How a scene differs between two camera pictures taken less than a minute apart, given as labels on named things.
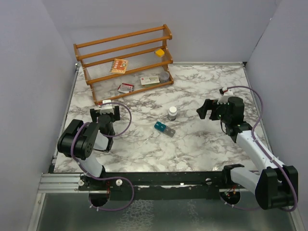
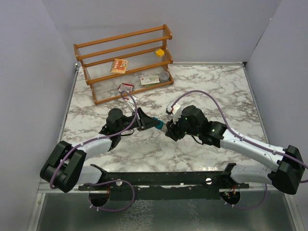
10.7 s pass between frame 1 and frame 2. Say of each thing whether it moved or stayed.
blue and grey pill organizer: moved
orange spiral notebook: stayed
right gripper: moved
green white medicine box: stayed
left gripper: moved
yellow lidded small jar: stayed
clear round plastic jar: stayed
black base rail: stayed
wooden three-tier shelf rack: stayed
